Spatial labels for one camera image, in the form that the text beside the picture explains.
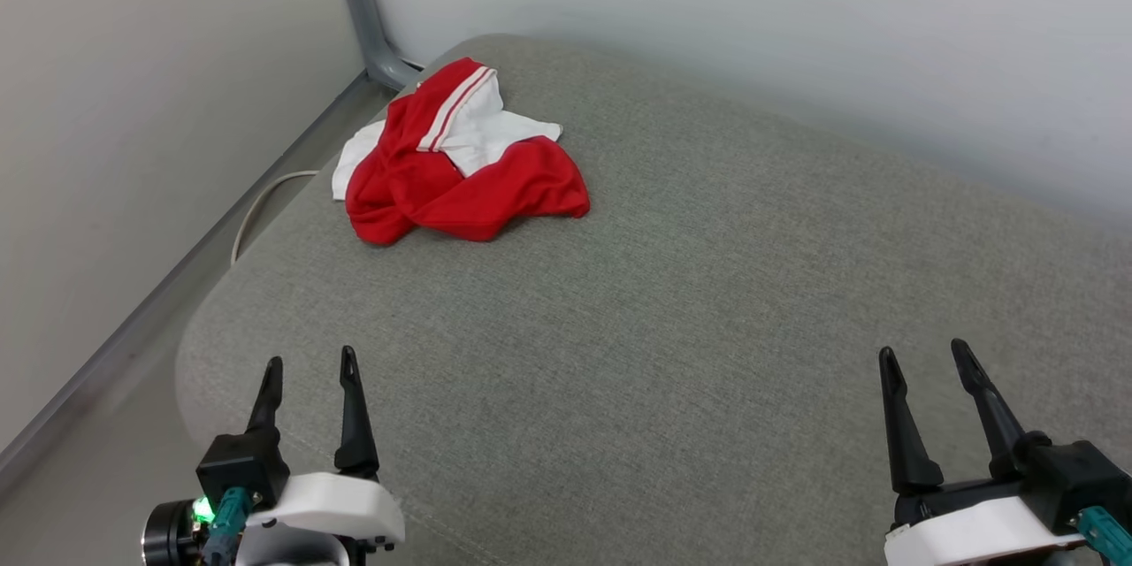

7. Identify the grey skirting strip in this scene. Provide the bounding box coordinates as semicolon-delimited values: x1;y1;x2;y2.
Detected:
0;71;394;496

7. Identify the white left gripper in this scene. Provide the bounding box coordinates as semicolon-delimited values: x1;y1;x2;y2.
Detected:
234;346;406;566

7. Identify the teal camera plug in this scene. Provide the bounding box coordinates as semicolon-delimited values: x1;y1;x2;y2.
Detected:
1075;506;1132;562
205;486;253;562

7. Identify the teal right camera plug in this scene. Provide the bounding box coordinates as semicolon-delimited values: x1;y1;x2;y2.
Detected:
1075;506;1132;562

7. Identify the white floor cable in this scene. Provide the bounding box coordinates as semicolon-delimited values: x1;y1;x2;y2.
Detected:
230;170;321;268

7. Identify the red and white shirt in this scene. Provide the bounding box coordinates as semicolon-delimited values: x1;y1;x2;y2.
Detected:
332;57;591;247

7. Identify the grey fabric sofa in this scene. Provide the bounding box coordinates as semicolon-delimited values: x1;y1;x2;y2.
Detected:
174;34;1132;566

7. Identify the teal left camera plug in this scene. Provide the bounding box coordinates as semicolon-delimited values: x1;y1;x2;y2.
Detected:
205;486;253;562

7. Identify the grey metal frame pole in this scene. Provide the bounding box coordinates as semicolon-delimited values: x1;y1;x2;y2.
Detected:
340;0;425;92

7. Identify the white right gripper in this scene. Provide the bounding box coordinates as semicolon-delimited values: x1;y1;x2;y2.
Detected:
878;338;1084;566

